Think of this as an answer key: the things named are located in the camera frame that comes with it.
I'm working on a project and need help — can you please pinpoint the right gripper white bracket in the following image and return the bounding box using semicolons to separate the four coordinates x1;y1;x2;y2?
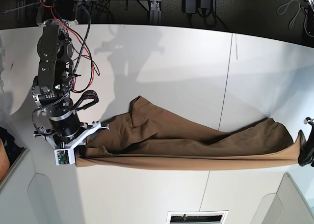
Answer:
33;121;109;158

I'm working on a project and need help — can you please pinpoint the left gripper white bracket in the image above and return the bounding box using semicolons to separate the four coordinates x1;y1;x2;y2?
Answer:
298;117;314;167

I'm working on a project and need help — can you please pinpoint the tan brown t-shirt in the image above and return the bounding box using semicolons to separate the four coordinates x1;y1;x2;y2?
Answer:
76;97;300;170

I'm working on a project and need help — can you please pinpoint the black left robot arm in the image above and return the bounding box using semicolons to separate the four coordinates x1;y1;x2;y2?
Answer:
298;0;314;167

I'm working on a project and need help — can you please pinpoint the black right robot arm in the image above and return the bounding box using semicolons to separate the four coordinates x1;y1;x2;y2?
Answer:
31;0;109;166

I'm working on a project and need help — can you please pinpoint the grey plastic bin right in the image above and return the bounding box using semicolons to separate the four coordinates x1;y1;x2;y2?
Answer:
251;173;314;224

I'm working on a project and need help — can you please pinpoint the grey plastic bin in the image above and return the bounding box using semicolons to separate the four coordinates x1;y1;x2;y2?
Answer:
0;127;85;224
251;173;314;224

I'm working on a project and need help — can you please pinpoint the grey plastic bin left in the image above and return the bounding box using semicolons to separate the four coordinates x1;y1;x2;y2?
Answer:
0;127;85;224

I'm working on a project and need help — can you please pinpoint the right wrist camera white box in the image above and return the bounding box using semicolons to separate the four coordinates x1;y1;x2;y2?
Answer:
54;148;76;166

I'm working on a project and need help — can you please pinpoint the black braided cable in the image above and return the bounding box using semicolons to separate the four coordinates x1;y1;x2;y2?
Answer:
31;5;92;136

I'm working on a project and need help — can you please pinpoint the red wire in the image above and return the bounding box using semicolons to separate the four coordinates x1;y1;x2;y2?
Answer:
40;0;101;93

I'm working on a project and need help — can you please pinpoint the aluminium frame post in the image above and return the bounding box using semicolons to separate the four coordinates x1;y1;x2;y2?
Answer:
138;0;162;26

